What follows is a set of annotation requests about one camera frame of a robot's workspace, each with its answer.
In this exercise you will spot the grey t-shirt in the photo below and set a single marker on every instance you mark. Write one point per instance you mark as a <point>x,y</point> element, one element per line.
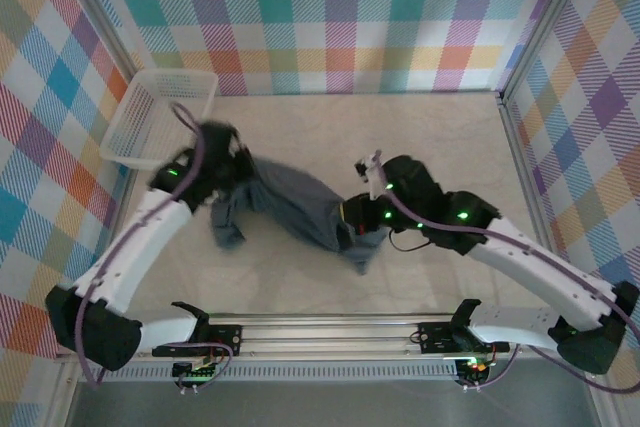
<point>295,202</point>

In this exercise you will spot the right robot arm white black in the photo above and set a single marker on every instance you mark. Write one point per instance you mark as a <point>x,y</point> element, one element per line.
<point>545,282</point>

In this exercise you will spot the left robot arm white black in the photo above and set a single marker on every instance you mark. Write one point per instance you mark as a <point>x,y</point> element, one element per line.
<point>150,232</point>

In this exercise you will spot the white plastic mesh basket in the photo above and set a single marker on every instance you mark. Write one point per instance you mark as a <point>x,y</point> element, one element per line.
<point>145,117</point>

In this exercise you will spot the right controller circuit board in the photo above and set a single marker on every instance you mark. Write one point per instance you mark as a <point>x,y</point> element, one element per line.
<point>475,368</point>

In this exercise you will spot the controller circuit board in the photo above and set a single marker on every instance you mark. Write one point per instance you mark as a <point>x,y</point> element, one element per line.
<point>197,372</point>
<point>475,368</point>

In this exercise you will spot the left controller circuit board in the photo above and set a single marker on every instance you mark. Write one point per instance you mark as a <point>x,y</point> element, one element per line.
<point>197,372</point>

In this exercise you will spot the aluminium table side rail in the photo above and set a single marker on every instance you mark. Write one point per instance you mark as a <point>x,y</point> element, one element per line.
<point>520,147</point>
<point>117,227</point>

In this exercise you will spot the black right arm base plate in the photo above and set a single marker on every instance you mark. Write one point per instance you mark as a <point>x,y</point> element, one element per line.
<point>432,339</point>

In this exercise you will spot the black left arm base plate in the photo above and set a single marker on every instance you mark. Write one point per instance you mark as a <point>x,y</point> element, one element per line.
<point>227,339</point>

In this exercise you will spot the aluminium frame post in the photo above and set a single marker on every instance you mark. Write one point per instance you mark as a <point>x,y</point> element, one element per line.
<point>102,12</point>
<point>545,22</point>
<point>62,397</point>
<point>600,402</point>

